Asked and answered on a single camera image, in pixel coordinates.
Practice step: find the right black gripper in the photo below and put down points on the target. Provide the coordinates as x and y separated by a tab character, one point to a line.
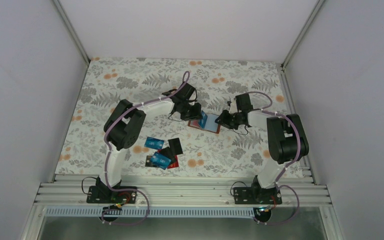
223	121

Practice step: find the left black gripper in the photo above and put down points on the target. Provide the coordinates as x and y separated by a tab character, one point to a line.
196	113

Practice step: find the red VIP card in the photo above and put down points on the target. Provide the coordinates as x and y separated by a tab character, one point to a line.
194	124

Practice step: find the brown leather card holder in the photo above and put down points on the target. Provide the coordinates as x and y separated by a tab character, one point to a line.
211	124

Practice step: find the blue card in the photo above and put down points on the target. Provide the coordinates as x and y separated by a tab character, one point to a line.
203	121
160	160
154	143

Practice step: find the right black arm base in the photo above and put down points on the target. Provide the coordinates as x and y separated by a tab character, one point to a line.
256	196

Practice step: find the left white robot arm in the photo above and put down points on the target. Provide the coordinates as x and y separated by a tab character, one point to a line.
124	126

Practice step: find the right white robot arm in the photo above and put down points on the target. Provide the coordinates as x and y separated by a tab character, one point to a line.
286	138

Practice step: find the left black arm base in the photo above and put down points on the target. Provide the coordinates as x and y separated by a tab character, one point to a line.
102	195

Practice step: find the black card top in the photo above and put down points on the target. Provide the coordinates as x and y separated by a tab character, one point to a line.
175	146

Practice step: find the black card centre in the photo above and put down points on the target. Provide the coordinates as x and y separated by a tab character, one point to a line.
167	152

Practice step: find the red card centre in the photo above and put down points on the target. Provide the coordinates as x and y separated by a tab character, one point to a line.
174	163

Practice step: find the black VIP card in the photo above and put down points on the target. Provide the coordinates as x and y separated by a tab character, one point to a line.
148	162

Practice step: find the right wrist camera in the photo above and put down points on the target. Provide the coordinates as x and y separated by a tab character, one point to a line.
232	107

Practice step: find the aluminium rail frame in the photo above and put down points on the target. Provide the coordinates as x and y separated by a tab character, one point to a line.
164	191

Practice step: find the slotted grey cable duct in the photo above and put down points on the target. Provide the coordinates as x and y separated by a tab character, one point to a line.
153	212

